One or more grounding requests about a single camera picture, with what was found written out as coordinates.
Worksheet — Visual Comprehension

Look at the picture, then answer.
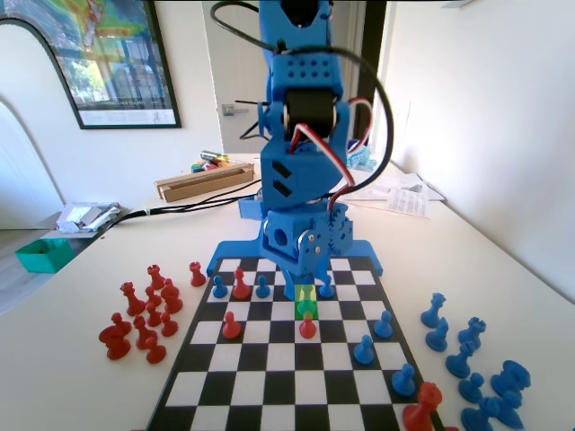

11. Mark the red chess rook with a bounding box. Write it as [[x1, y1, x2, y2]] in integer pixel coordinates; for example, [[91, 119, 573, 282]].
[[146, 264, 167, 292], [188, 261, 208, 288]]

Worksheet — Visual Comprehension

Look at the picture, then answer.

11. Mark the printed paper sheet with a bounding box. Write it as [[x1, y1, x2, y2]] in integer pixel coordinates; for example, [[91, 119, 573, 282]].
[[385, 186, 432, 220]]

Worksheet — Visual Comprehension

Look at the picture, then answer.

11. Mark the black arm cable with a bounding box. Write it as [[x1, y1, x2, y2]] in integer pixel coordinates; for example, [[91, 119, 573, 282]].
[[209, 1, 397, 195]]

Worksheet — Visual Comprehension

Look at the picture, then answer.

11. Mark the red chess king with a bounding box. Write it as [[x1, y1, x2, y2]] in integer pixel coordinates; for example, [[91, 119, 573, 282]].
[[402, 381, 444, 431]]

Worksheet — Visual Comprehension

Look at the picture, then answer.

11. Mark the black white chess board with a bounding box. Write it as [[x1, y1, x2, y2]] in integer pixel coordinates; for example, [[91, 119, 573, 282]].
[[146, 255, 446, 431]]

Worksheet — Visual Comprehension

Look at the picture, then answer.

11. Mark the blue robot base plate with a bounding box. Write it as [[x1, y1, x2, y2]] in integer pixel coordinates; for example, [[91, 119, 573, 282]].
[[206, 239, 386, 278]]

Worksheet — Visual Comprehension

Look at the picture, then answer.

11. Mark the red white servo wire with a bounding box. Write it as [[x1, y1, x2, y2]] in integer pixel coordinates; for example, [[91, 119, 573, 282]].
[[289, 98, 375, 213]]

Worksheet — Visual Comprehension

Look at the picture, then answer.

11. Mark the bag of blue items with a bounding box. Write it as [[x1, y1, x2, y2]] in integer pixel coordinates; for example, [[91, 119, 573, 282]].
[[345, 142, 378, 172]]

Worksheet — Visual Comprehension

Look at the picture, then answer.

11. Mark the red chess bishop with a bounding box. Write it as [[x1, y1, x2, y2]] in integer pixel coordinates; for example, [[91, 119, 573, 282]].
[[133, 315, 159, 351], [160, 277, 184, 315], [231, 267, 252, 301]]

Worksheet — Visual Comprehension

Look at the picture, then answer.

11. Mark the long cardboard box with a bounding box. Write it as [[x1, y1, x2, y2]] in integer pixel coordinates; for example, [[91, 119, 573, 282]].
[[154, 162, 256, 203]]

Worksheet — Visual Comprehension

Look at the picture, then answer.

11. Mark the blue chess king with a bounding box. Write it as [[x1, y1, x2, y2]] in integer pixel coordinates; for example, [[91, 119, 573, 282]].
[[297, 286, 316, 319]]

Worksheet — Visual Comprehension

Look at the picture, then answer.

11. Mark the framed map poster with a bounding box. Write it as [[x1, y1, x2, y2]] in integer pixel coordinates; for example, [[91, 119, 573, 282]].
[[0, 0, 183, 130]]

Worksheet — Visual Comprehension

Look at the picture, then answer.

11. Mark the grey paper pile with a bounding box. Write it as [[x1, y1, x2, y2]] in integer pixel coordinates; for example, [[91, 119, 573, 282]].
[[44, 201, 131, 239]]

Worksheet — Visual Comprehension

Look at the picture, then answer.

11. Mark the black table cable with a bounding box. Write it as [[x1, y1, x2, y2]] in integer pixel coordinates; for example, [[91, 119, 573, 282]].
[[105, 195, 260, 228], [134, 178, 264, 216]]

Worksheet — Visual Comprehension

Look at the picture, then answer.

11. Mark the red chess queen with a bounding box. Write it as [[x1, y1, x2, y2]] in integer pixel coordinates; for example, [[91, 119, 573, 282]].
[[119, 281, 147, 317]]

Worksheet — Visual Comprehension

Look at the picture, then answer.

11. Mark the white paper stack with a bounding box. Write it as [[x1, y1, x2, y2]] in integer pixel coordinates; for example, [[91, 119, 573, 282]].
[[381, 172, 447, 202]]

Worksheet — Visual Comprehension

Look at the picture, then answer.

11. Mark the blue chess queen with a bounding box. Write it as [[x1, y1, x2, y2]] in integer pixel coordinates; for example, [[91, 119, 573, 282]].
[[420, 292, 447, 329]]

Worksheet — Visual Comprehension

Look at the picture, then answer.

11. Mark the green plastic bin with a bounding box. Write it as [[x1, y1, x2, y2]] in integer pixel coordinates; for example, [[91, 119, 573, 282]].
[[14, 237, 74, 274]]

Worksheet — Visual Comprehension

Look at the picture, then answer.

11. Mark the colourful marker pack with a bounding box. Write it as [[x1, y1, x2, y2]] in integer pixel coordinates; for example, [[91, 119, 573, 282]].
[[190, 160, 233, 175]]

